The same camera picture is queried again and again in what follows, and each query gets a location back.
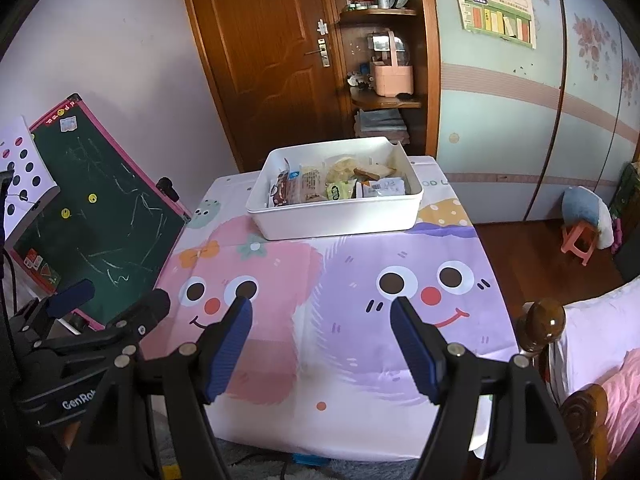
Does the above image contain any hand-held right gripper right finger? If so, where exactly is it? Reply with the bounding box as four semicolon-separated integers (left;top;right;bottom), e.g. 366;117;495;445
390;296;583;480

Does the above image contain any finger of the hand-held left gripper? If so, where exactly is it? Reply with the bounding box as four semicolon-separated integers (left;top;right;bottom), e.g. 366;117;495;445
30;287;172;358
10;280;97;342

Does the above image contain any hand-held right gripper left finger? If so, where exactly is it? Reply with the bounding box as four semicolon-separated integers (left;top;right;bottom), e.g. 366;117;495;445
62;295;253;480

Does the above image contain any white plastic bin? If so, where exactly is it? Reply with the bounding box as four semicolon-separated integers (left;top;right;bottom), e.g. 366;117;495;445
246;136;425;242

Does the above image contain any brown and white snack packet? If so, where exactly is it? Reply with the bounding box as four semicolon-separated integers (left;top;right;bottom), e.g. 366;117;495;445
269;170;293;208

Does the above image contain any green snack packet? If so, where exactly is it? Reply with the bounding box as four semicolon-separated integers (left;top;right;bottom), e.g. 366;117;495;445
325;180;357;202

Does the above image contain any beige wafer pack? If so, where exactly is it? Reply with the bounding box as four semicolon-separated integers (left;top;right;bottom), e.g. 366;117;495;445
352;164;398;180

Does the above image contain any clear printed bread packet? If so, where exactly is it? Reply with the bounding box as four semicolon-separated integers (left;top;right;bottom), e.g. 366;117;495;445
299;166;328;205

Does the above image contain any large yellow noodle snack bag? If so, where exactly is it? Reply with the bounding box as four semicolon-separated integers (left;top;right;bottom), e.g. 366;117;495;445
322;155;361;183

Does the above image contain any cartoon printed tablecloth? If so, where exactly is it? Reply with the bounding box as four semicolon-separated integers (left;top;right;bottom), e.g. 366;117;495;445
150;155;521;463

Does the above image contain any black clamp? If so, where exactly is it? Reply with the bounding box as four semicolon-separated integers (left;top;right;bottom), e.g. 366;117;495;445
156;176;181;203

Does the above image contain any white dotted board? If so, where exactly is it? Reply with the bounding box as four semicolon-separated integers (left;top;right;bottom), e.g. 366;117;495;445
0;116;60;246

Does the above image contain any white bed sheet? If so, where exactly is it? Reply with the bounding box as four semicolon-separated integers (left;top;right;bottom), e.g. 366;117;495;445
547;275;640;396

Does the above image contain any pink plastic stool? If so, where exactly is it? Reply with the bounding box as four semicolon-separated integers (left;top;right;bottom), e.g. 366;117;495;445
560;222;601;266

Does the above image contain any pink blanket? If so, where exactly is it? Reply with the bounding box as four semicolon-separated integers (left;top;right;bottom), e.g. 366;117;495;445
600;347;640;466

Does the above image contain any blue plush cushion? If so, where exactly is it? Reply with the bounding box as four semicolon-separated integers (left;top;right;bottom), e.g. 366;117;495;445
561;186;615;250

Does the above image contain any stack of folded cloths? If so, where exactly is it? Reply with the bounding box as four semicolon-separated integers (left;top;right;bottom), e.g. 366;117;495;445
354;108;410;143

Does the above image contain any floral pastel wardrobe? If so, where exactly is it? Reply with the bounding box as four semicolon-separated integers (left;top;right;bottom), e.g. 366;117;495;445
430;0;640;223

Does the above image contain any dark wooden furniture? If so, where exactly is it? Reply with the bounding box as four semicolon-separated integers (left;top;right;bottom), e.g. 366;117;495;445
607;157;640;283

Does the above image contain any wooden corner shelf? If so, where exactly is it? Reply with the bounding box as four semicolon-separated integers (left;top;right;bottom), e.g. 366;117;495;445
327;0;443;158

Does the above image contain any brown wooden door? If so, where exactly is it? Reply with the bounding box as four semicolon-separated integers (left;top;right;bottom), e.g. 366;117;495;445
177;0;351;173

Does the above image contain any pink basket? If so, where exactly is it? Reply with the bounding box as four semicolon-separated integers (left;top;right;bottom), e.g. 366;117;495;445
370;30;416;97

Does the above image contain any green chalkboard with pink frame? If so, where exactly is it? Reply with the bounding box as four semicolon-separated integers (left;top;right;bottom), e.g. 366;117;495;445
7;92;193;331

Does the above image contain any wooden bed post knob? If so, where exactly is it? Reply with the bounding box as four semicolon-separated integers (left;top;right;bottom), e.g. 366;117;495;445
522;297;568;361

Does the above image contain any carved wooden bed frame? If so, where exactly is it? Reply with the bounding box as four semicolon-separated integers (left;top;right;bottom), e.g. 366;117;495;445
557;382;613;480

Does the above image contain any metal door handle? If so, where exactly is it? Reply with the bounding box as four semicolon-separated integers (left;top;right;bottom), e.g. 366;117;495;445
305;37;332;68

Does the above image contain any wall poster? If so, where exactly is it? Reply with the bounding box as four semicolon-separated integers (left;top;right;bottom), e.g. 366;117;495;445
450;0;538;50

